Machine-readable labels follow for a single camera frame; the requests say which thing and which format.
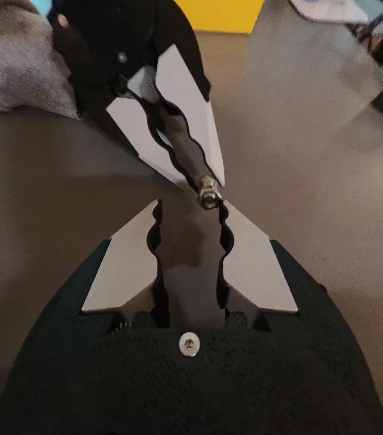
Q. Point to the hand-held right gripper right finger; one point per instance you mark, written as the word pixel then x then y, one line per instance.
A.
pixel 259 272

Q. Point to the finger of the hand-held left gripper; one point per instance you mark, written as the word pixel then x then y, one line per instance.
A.
pixel 188 98
pixel 133 129

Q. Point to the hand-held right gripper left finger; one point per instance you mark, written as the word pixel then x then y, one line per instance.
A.
pixel 120 272

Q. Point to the steel bolt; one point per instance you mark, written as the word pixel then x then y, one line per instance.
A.
pixel 208 184

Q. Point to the person's left forearm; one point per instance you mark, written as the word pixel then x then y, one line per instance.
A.
pixel 14 61

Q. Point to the person's left hand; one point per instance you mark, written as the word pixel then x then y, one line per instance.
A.
pixel 64 21

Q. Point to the yellow plastic bin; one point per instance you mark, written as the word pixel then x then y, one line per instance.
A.
pixel 218 17

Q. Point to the instruction board on white stand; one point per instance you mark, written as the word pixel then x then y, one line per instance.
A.
pixel 330 12

